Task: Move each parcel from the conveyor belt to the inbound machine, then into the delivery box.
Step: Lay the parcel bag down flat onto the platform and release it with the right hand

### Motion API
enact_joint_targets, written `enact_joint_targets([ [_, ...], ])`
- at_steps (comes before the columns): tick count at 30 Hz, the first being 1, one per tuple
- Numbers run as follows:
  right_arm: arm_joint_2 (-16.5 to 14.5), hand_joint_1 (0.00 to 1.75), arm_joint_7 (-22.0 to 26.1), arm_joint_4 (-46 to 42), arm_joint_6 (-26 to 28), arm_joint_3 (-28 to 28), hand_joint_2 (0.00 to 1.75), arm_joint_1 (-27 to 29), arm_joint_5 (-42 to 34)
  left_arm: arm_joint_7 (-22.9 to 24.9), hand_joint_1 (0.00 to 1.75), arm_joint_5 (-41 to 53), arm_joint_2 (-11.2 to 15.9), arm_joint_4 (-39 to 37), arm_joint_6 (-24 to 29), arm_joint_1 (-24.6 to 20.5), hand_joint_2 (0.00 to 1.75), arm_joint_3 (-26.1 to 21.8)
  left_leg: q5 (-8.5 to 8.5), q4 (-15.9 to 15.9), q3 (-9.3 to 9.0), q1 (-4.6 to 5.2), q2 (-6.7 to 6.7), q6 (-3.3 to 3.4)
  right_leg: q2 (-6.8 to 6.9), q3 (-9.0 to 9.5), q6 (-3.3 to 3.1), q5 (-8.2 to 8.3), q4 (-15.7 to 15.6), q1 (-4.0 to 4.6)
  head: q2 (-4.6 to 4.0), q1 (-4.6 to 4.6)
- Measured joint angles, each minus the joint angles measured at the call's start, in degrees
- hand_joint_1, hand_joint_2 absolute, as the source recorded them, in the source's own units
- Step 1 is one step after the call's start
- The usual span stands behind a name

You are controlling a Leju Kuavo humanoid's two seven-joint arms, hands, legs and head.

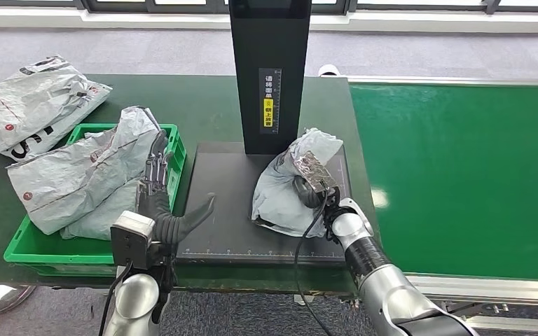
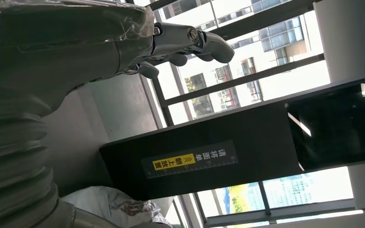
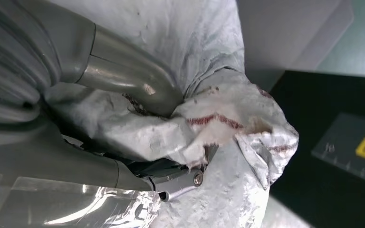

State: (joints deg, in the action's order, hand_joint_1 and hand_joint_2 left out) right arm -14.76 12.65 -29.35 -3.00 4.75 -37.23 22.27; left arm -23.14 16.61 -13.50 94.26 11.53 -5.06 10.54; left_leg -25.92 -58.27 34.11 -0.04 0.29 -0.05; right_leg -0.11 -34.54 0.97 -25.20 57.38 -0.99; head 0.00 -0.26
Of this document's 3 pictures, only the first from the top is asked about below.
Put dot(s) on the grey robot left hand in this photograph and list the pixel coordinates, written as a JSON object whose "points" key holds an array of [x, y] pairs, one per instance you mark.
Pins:
{"points": [[162, 218]]}

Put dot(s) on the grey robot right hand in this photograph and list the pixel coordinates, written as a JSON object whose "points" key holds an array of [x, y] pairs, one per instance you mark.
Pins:
{"points": [[308, 195]]}

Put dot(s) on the grey parcel bag dark stain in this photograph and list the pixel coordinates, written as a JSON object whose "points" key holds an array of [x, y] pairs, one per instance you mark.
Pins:
{"points": [[273, 195]]}

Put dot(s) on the plump grey parcel bag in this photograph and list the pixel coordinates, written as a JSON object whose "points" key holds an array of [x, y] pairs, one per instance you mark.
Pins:
{"points": [[106, 218]]}

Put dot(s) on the grey parcel bag red smear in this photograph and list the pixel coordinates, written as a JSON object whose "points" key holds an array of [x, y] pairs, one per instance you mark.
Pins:
{"points": [[74, 181]]}

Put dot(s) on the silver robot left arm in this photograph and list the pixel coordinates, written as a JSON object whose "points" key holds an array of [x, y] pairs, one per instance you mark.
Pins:
{"points": [[134, 301]]}

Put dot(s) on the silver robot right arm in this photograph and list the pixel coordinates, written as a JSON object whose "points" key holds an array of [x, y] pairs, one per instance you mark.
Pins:
{"points": [[389, 287]]}

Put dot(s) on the black inbound scanner machine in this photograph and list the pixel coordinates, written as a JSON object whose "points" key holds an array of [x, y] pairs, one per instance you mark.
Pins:
{"points": [[269, 69]]}

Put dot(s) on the green conveyor belt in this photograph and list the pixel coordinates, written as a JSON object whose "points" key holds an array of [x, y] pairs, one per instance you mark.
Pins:
{"points": [[459, 162]]}

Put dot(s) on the black yellow scanner label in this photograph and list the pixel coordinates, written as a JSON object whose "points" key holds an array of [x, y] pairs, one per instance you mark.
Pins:
{"points": [[269, 102]]}

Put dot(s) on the green plastic crate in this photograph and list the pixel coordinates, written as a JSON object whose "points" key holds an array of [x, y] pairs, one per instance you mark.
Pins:
{"points": [[55, 255]]}

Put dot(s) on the white round roller cap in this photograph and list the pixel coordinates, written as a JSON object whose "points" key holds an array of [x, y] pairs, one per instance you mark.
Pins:
{"points": [[329, 70]]}

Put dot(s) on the white bag black lettering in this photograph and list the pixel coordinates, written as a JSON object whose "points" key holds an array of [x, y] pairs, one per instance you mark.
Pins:
{"points": [[65, 120]]}

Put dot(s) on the round chrome stand base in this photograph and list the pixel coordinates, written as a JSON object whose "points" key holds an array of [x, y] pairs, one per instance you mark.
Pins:
{"points": [[0, 297]]}

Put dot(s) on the white printed courier bag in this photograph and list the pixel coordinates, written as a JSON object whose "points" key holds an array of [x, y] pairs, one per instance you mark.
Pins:
{"points": [[18, 106]]}

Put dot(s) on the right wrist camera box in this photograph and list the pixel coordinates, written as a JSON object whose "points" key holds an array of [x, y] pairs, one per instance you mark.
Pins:
{"points": [[315, 171]]}

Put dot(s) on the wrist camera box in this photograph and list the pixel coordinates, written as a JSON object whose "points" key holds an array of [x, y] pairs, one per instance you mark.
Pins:
{"points": [[132, 239], [315, 171]]}

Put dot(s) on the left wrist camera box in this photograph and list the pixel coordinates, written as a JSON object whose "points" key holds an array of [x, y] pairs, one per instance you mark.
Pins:
{"points": [[132, 239]]}

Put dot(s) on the white table bracket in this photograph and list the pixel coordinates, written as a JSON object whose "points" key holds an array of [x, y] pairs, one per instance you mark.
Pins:
{"points": [[302, 300]]}

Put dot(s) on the dark window frame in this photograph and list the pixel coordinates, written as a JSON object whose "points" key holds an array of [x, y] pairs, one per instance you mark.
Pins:
{"points": [[83, 4]]}

